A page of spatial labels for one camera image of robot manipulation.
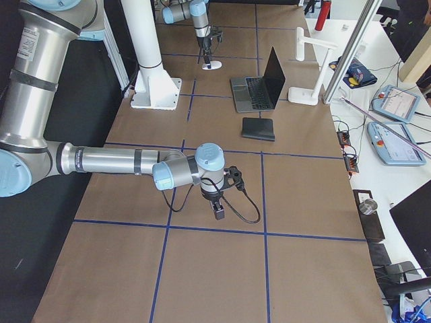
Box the black usb hub right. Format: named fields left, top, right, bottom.
left=343, top=153, right=359, bottom=175

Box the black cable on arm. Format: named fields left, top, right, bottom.
left=160, top=176, right=262, bottom=225

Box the teach pendant near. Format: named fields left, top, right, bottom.
left=367, top=122, right=426, bottom=166

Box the teach pendant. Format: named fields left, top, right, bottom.
left=372, top=85, right=420, bottom=123
left=367, top=122, right=426, bottom=166

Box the metal rod tool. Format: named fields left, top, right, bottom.
left=340, top=96, right=430, bottom=159

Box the black usb hub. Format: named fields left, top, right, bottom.
left=337, top=131, right=351, bottom=147
left=343, top=153, right=359, bottom=175

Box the white computer mouse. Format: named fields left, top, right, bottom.
left=202, top=61, right=222, bottom=71

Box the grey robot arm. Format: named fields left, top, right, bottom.
left=162, top=0, right=223, bottom=70
left=1, top=41, right=225, bottom=227

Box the aluminium frame post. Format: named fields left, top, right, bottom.
left=323, top=0, right=382, bottom=104

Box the teach pendant far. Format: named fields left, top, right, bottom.
left=372, top=85, right=420, bottom=123

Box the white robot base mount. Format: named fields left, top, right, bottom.
left=121, top=0, right=182, bottom=110

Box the black usb hub left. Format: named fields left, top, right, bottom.
left=337, top=131, right=351, bottom=147

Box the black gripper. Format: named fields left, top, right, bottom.
left=200, top=166, right=244, bottom=220
left=197, top=28, right=223, bottom=69

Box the navy space pattern pouch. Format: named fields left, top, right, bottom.
left=343, top=58, right=377, bottom=89

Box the brown paper table cover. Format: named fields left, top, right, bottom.
left=34, top=3, right=387, bottom=322

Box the metal cylinder cup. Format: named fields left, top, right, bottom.
left=358, top=199, right=378, bottom=215

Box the black mouse pad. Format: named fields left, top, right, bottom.
left=241, top=117, right=275, bottom=141

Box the black box under cup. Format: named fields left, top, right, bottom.
left=353, top=189, right=385, bottom=243

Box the grey laptop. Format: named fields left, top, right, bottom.
left=230, top=47, right=286, bottom=113

